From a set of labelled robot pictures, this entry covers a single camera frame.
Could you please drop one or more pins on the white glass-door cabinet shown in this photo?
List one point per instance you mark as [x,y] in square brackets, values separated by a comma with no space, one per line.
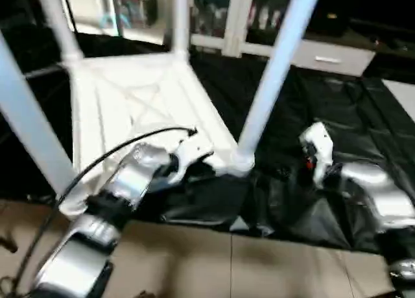
[220,19]

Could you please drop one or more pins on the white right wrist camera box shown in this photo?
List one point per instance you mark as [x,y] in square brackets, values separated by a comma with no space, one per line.
[318,146]

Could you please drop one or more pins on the black work mat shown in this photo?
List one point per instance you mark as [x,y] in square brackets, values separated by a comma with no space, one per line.
[337,123]

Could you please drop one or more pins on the blue grey floor appliance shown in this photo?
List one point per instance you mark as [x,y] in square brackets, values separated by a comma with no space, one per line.
[130,10]

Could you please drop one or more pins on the black metal bench leg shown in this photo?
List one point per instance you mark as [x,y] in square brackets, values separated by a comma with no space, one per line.
[6,244]

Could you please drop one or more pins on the white plastic table top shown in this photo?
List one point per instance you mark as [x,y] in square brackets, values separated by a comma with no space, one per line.
[130,97]

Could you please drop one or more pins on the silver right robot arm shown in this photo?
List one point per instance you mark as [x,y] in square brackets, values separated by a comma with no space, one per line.
[379,194]

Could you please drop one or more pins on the white plastic table leg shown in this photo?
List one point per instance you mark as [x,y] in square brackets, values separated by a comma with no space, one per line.
[180,19]
[29,123]
[57,19]
[275,71]

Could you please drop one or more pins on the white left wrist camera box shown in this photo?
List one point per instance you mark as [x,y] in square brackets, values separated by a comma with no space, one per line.
[193,152]

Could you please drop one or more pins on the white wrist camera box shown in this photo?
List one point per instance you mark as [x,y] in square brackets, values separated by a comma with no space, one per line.
[318,146]
[193,152]

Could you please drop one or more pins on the white drawer unit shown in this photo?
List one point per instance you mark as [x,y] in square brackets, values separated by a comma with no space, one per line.
[331,57]

